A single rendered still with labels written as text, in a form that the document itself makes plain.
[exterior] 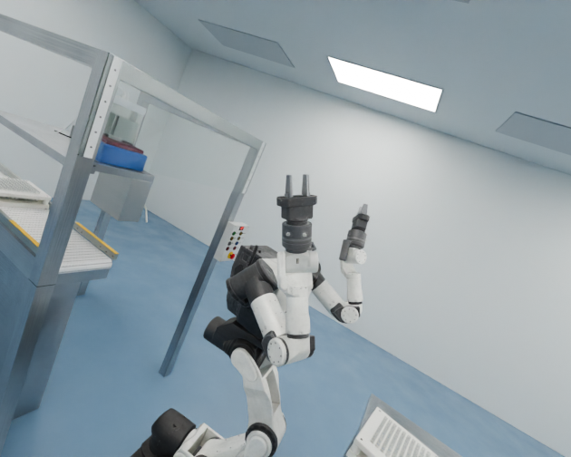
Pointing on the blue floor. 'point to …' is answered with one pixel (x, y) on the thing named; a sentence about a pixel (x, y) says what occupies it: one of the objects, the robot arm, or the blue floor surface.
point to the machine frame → (72, 171)
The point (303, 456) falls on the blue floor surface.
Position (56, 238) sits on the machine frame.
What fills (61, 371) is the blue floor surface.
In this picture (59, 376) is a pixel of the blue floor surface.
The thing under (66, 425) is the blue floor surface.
